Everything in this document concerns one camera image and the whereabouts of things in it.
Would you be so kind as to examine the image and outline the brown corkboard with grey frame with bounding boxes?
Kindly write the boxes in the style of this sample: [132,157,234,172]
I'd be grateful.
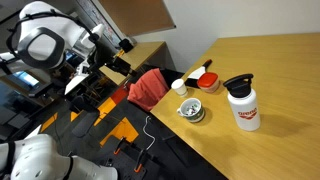
[97,0,177,37]

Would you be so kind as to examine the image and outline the white bottle with red logo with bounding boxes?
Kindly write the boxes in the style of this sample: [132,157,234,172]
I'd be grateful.
[227,89,261,132]

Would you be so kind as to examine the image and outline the black object on desk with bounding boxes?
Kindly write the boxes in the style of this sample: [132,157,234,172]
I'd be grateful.
[118,38,135,53]

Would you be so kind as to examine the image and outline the small black block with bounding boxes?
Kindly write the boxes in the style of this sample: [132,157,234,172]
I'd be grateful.
[184,77,201,89]

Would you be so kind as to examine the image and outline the black chair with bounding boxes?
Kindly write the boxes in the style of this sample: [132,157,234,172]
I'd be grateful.
[131,64,186,113]

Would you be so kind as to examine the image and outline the white cable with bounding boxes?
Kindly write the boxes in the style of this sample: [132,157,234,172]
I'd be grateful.
[142,115,157,151]

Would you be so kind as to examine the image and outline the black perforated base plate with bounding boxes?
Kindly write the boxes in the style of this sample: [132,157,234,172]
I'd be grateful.
[99,143,148,180]

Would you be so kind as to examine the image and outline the green and white mug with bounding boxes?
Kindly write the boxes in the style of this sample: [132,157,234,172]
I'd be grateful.
[176,97,206,124]

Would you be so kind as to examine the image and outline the red towel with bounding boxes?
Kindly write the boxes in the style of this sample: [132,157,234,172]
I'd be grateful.
[127,68,170,112]

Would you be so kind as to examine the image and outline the wooden background desk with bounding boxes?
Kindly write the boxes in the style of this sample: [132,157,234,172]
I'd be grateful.
[98,40,167,87]

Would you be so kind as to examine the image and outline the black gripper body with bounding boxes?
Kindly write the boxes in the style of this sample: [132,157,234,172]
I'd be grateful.
[105,57,137,77]

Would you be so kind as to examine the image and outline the computer monitor with blue screen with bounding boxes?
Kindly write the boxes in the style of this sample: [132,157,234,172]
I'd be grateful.
[11,70,40,88]

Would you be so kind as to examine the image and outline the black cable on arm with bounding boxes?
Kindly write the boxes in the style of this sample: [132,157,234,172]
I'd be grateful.
[5,9,99,59]

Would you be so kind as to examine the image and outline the black bottle lid with handle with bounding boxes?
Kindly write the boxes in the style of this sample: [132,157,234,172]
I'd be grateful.
[222,73,255,99]

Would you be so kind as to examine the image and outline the whiteboard with papers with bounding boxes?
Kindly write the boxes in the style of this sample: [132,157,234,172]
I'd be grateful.
[75,0,123,48]

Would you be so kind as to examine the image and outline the clear container with red lid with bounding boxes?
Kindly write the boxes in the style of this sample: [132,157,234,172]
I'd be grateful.
[196,72,221,94]

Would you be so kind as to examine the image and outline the black clamp with orange tips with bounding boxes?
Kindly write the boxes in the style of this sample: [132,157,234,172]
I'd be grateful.
[113,136,128,156]
[133,148,149,174]

